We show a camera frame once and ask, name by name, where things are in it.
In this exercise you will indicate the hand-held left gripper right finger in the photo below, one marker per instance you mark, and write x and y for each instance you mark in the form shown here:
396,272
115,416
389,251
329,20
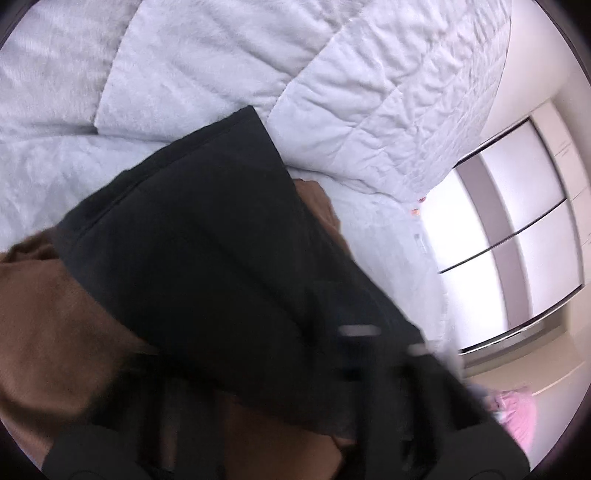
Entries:
388,392

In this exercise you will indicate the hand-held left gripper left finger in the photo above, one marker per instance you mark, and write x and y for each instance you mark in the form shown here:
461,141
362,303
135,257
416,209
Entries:
175,424

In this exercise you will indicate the brown coat with fur collar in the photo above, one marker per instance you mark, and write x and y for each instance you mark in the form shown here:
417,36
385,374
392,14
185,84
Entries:
46,332

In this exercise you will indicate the black coat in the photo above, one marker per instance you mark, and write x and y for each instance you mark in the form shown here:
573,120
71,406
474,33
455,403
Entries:
207,230

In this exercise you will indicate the pink cloth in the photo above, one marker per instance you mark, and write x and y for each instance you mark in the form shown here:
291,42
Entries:
517,415

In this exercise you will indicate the white sliding door wardrobe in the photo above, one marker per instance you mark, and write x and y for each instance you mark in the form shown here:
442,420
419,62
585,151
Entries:
521,194

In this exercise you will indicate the pale grey quilted blanket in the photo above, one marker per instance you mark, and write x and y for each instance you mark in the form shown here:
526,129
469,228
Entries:
369,92

